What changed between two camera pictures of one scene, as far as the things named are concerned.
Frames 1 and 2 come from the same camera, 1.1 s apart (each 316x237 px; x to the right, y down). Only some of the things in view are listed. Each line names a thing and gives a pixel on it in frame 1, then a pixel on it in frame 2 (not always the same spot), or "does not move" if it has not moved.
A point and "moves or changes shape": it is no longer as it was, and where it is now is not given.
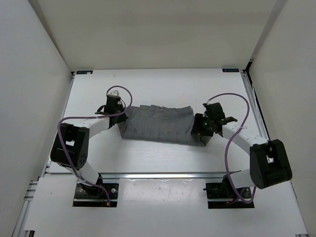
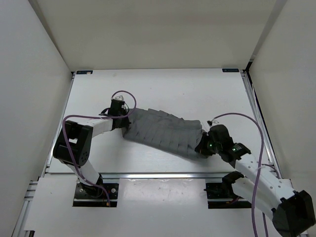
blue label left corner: (90, 72) does not move
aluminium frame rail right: (255, 105) does not move
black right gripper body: (205, 127) -> (208, 146)
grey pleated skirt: (168, 123) moves or changes shape
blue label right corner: (230, 70) does not move
